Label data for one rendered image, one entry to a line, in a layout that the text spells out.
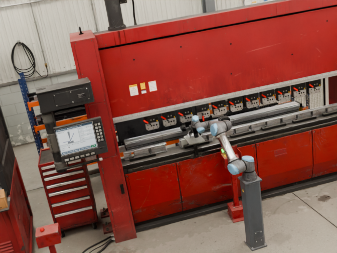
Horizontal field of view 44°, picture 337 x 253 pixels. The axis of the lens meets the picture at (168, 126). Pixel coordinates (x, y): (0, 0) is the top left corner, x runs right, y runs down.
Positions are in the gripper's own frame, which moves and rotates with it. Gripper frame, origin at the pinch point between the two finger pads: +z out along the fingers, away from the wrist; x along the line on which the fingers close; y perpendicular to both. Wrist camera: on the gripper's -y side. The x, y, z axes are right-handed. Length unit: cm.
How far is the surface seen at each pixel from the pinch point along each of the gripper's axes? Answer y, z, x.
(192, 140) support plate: -9.2, -6.7, 4.5
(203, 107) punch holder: 21.4, -20.2, -17.4
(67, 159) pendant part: -21, -52, 137
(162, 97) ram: 36, -36, 27
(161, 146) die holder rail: 0.6, 9.2, 36.6
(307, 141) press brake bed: -32, 22, -138
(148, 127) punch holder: 17, -13, 48
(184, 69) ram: 52, -56, -2
